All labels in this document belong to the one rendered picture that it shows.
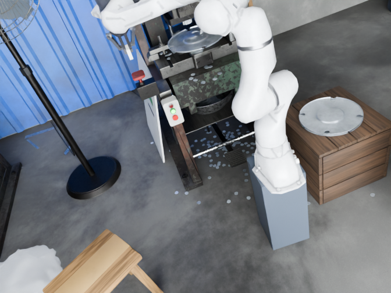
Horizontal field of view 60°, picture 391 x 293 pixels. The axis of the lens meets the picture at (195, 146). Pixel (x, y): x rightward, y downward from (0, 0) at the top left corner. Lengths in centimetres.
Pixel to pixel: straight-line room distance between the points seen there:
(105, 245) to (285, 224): 77
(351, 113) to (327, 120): 12
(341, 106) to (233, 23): 93
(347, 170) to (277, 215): 45
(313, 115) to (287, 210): 52
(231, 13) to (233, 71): 76
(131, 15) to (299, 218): 106
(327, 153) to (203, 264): 77
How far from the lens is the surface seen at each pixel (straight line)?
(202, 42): 169
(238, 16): 106
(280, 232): 161
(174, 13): 175
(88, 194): 229
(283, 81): 118
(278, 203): 145
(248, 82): 111
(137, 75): 163
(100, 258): 151
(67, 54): 304
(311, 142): 164
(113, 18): 125
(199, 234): 181
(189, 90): 173
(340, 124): 172
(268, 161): 129
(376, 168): 189
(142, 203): 207
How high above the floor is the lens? 145
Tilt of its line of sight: 39 degrees down
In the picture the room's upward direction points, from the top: 18 degrees counter-clockwise
